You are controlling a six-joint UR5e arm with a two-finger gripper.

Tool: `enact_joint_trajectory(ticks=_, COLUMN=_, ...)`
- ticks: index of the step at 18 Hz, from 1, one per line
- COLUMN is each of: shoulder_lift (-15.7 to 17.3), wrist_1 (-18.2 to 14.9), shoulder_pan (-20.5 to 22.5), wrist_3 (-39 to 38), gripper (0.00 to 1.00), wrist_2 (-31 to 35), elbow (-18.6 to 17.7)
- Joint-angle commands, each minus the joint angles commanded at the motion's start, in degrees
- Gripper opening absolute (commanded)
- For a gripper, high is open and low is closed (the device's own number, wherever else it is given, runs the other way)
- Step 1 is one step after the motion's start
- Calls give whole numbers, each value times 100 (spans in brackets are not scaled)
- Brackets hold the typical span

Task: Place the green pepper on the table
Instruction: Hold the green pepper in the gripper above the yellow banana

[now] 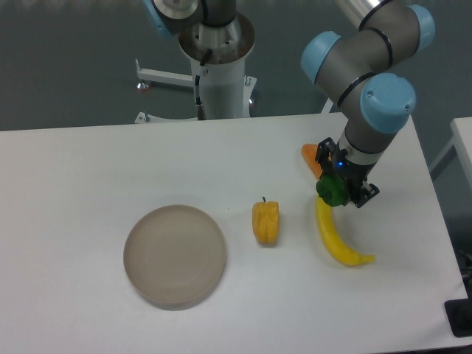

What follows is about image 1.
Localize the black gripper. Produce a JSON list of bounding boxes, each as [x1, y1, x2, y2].
[[315, 137, 380, 208]]

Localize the green pepper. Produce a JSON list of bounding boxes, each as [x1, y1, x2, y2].
[[316, 173, 349, 207]]

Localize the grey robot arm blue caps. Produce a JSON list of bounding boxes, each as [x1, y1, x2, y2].
[[144, 1, 435, 207]]

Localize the yellow bell pepper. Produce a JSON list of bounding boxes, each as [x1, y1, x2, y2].
[[251, 197, 280, 246]]

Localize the orange carrot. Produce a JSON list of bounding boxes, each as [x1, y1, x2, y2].
[[301, 144, 322, 180]]

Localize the yellow banana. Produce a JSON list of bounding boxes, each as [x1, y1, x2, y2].
[[315, 197, 376, 267]]

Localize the white side table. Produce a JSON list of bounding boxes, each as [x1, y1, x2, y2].
[[428, 117, 471, 184]]

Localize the black clamp at table edge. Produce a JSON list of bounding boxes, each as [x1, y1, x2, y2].
[[444, 299, 471, 338]]

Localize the beige round plate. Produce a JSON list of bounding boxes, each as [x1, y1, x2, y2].
[[123, 205, 227, 310]]

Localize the black cable on pedestal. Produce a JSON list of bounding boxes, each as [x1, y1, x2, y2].
[[194, 48, 213, 121]]

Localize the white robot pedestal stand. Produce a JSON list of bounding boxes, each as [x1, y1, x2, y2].
[[136, 13, 257, 120]]

